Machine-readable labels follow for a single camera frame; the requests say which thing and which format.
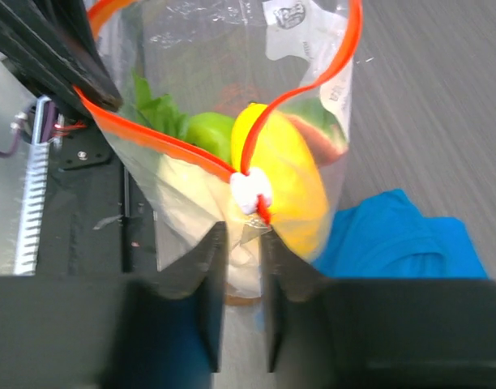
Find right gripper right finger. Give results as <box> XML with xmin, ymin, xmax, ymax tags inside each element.
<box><xmin>260</xmin><ymin>232</ymin><xmax>496</xmax><ymax>388</ymax></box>

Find green apple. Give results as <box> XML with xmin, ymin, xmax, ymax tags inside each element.
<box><xmin>184</xmin><ymin>112</ymin><xmax>235</xmax><ymax>165</ymax></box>

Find white radish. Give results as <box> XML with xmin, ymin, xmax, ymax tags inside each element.
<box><xmin>158</xmin><ymin>155</ymin><xmax>267</xmax><ymax>298</ymax></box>

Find watermelon slice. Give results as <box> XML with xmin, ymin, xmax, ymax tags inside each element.
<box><xmin>280</xmin><ymin>97</ymin><xmax>348</xmax><ymax>167</ymax></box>

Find yellow mango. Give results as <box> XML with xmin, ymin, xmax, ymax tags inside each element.
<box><xmin>230</xmin><ymin>111</ymin><xmax>331</xmax><ymax>261</ymax></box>

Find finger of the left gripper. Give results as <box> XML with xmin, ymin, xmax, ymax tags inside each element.
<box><xmin>0</xmin><ymin>1</ymin><xmax>122</xmax><ymax>113</ymax></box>

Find blue folded t-shirt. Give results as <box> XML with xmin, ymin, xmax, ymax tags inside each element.
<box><xmin>313</xmin><ymin>189</ymin><xmax>488</xmax><ymax>279</ymax></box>

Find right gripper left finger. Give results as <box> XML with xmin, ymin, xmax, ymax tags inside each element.
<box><xmin>0</xmin><ymin>222</ymin><xmax>228</xmax><ymax>388</ymax></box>

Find clear zip top bag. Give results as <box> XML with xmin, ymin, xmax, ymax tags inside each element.
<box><xmin>73</xmin><ymin>0</ymin><xmax>365</xmax><ymax>305</ymax></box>

